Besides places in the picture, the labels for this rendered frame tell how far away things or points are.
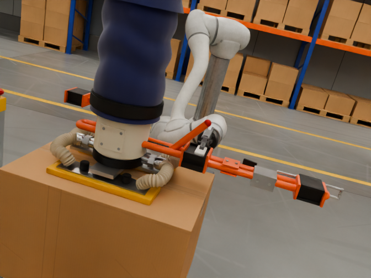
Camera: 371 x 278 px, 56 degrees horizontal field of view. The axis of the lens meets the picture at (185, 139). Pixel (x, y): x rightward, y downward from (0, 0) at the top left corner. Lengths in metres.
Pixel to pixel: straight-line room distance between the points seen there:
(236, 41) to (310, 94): 6.84
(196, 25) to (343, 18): 6.95
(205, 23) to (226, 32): 0.11
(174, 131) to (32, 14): 8.29
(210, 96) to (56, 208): 1.03
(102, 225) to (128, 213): 0.09
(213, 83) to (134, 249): 1.03
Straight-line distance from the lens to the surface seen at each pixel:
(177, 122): 1.42
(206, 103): 1.86
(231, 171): 1.06
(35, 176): 1.14
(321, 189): 1.08
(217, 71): 1.80
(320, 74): 9.82
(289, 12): 8.27
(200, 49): 1.60
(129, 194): 1.05
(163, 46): 1.02
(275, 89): 8.39
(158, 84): 1.04
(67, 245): 1.16
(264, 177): 1.06
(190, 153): 1.05
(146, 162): 1.13
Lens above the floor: 1.62
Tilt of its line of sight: 20 degrees down
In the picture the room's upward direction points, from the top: 13 degrees clockwise
